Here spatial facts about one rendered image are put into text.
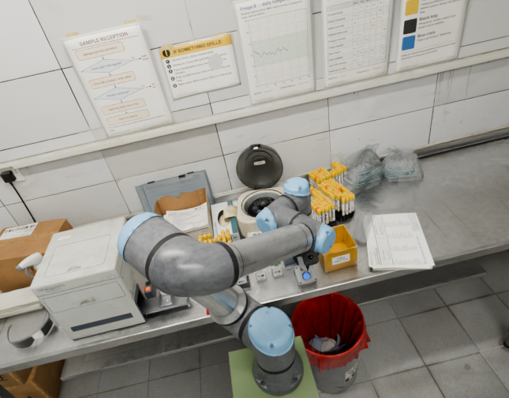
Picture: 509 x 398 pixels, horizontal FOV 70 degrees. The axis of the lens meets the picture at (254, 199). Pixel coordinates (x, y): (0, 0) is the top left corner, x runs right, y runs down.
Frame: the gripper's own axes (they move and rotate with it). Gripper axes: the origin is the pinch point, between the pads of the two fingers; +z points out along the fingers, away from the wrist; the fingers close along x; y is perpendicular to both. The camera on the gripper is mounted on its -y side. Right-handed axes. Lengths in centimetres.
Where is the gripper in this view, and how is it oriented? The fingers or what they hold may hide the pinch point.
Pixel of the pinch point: (307, 269)
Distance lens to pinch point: 127.7
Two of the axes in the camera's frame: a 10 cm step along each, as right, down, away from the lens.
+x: -9.7, 2.3, -0.3
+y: -1.6, -5.7, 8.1
